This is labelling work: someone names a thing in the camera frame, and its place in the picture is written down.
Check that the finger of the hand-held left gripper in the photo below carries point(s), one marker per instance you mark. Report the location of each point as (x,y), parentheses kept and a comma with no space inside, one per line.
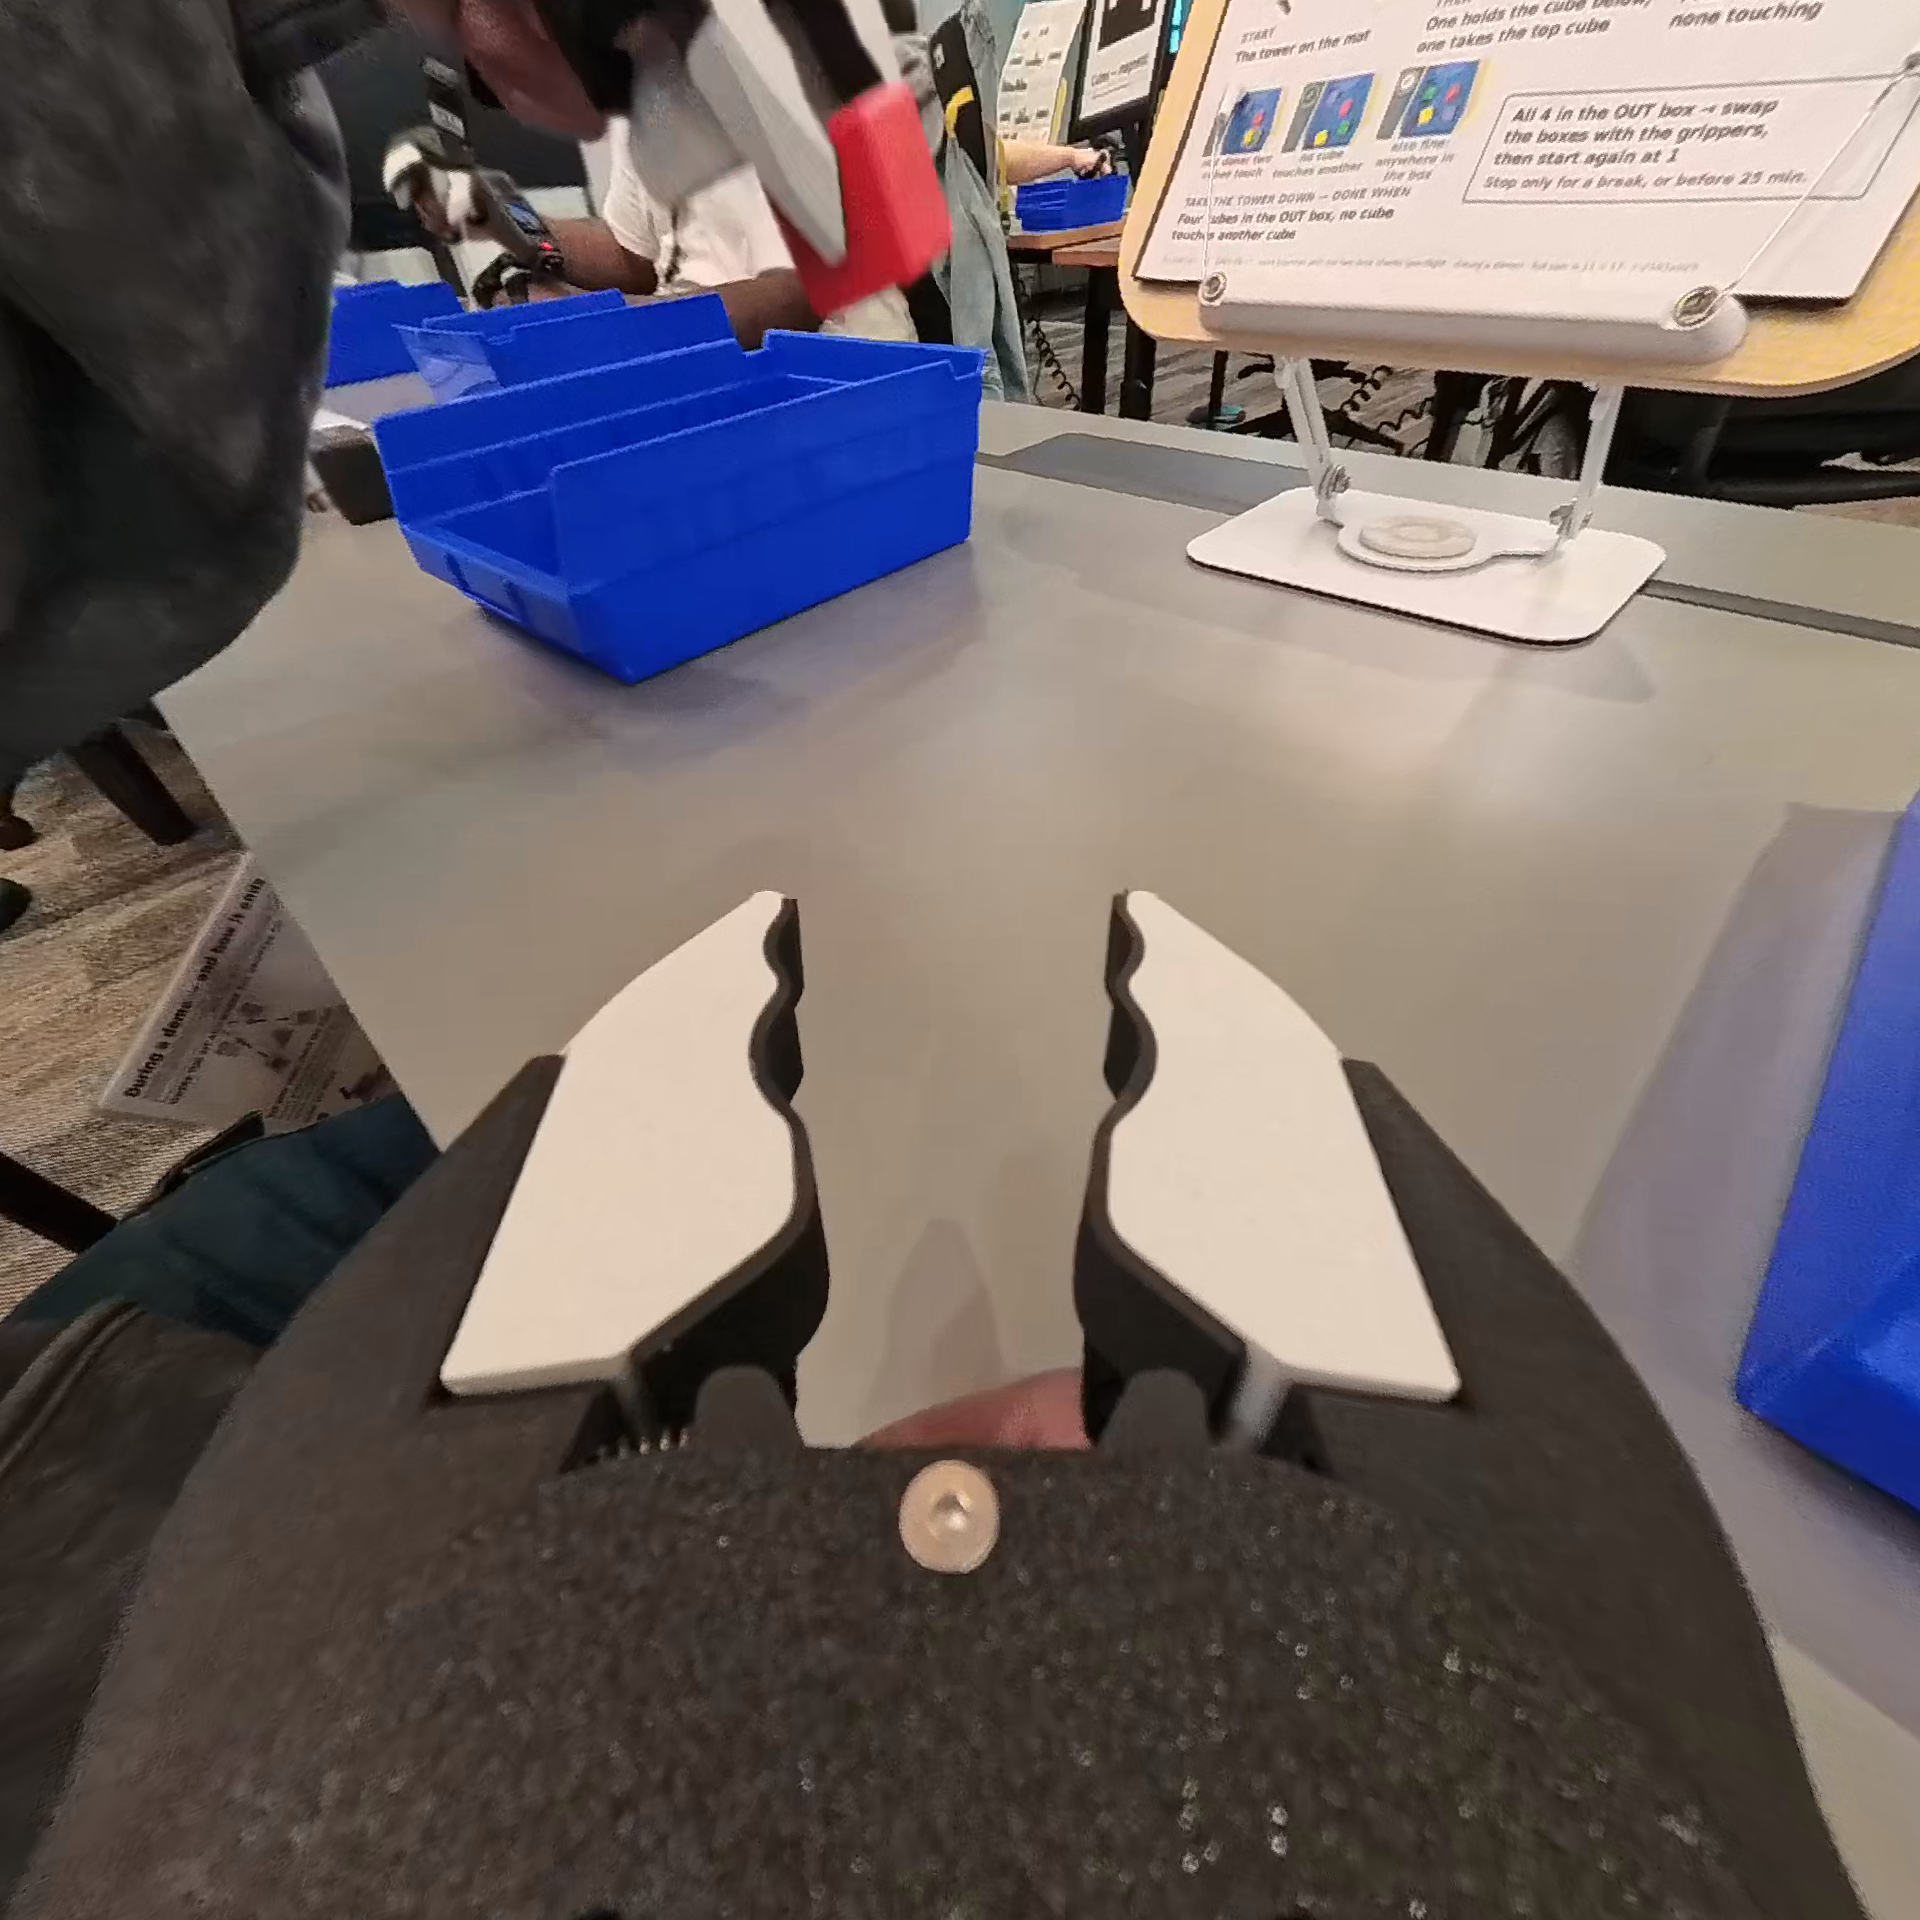
(780,105)
(868,36)

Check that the printed paper sheet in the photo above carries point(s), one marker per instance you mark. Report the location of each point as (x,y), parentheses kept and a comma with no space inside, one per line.
(240,1019)

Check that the printed instruction sheet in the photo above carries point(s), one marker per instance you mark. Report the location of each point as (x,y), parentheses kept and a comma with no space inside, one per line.
(1501,150)

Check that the wooden board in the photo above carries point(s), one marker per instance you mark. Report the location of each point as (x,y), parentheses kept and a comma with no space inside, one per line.
(1845,339)

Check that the person's leg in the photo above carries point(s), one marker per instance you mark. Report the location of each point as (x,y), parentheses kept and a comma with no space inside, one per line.
(284,1214)

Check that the person's left hand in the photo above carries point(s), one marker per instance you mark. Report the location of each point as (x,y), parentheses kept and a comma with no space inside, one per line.
(524,75)

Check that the black power adapter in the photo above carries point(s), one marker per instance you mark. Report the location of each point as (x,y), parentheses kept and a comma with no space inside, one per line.
(349,475)

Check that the blue plastic bin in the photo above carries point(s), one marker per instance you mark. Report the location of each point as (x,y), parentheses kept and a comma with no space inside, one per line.
(1073,201)
(1845,1275)
(375,330)
(571,339)
(675,511)

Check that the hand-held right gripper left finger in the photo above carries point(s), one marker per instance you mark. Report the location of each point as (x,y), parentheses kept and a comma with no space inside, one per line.
(646,1200)

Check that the red cube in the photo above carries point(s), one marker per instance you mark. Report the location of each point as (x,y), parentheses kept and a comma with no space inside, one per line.
(886,201)

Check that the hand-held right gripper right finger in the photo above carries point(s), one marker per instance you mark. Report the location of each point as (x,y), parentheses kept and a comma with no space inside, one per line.
(1277,1200)

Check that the person's left forearm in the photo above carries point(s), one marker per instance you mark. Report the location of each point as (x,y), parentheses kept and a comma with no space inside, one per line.
(150,375)

